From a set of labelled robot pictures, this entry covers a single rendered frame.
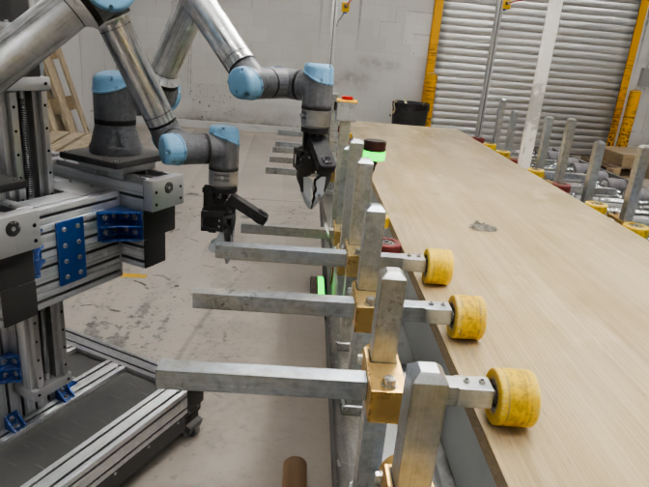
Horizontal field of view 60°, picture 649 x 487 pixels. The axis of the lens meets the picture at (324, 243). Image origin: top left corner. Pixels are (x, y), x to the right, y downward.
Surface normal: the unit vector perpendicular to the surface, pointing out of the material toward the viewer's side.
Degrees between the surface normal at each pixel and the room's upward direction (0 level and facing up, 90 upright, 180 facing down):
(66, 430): 0
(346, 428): 0
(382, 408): 90
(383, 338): 90
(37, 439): 0
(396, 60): 90
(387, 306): 90
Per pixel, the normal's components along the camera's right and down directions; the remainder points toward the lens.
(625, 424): 0.08, -0.94
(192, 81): 0.07, 0.33
